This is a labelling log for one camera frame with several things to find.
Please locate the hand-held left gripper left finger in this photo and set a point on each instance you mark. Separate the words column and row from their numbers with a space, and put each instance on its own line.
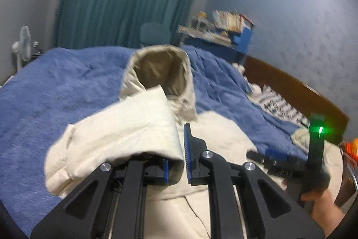
column 166, row 171

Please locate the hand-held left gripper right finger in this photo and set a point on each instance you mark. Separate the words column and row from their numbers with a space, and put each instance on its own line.
column 186, row 150

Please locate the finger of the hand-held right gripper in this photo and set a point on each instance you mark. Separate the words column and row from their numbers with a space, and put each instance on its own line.
column 275, row 153
column 279, row 169

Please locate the cream hooded jacket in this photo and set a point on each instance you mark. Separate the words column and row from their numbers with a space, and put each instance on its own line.
column 134, row 121

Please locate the person's right forearm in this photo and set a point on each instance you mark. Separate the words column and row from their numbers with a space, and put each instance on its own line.
column 327, row 213

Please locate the person's right hand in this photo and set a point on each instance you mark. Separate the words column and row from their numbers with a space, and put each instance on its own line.
column 310, row 195

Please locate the orange object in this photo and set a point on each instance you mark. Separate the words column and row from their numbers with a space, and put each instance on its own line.
column 353, row 146

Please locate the striped pillow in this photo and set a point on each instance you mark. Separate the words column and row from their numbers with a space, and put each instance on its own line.
column 275, row 104

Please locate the wooden headboard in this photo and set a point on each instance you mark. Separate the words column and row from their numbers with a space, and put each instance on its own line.
column 296, row 87

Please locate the blue bookshelf with books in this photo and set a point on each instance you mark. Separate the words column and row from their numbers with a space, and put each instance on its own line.
column 215, row 44

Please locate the teal office chair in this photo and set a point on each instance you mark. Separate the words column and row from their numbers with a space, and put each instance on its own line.
column 155, row 34

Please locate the blue shelf box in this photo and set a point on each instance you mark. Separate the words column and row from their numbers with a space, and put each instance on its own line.
column 242, row 37

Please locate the row of books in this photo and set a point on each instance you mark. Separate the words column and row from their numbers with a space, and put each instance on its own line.
column 228, row 19

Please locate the blue fleece blanket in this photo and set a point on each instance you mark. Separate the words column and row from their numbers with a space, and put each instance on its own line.
column 56, row 87

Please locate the white standing fan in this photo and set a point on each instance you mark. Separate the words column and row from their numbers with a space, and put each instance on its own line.
column 24, row 44

